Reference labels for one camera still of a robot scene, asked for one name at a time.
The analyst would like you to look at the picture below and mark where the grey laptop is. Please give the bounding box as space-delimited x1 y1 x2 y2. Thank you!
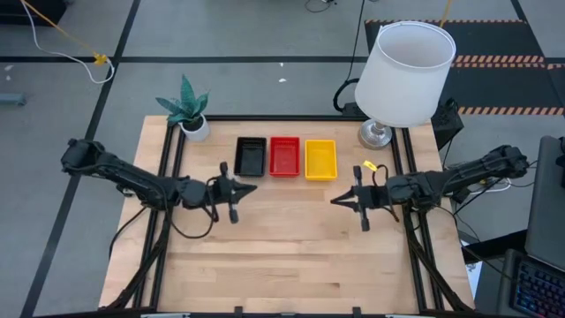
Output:
524 134 565 273

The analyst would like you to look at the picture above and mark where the black arm base cable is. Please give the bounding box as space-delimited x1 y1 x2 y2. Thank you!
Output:
108 204 149 262

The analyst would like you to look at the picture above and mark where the grey floor object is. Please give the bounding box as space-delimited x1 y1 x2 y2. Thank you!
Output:
0 92 27 107

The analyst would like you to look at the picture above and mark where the table lamp with white shade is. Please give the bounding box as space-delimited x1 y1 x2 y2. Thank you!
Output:
354 20 457 151

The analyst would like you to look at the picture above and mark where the black power strip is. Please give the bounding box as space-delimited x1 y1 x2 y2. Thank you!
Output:
341 101 368 118

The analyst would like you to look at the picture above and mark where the black aluminium table frame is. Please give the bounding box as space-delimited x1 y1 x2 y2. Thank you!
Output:
100 114 477 318

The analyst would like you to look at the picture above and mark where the black hanging cable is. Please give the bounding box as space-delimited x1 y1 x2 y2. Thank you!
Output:
332 0 368 114

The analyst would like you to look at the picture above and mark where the white cable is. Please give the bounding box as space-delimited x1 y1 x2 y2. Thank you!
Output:
19 0 117 86
466 175 514 196

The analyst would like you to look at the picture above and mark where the red plastic slotted basket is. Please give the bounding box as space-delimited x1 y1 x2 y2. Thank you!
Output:
268 136 302 178

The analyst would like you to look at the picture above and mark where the dark furniture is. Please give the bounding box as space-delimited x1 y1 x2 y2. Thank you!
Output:
0 0 68 27

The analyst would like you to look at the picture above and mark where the black box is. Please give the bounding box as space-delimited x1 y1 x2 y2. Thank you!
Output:
430 97 466 151

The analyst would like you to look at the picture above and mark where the backlit black keyboard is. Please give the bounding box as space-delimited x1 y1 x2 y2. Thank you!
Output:
510 258 565 318

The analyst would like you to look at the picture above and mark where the yellow plastic slotted basket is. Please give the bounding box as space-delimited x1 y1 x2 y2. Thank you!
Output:
304 139 339 182

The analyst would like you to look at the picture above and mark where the green plant in white pot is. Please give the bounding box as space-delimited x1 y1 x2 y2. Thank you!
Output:
154 73 212 143

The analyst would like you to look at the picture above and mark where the yellow hanging cord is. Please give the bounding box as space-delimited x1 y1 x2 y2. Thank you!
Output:
440 0 455 28
19 0 110 67

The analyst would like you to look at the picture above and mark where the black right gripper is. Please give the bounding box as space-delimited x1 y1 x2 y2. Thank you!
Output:
329 165 387 233

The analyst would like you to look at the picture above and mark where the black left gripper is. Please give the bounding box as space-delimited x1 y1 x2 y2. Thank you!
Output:
206 161 259 225

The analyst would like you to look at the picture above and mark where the black plastic slotted basket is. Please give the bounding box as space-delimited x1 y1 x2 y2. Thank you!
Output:
233 136 267 178

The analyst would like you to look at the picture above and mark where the black hazard-striped floor mat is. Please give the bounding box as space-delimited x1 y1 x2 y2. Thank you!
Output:
364 18 565 118

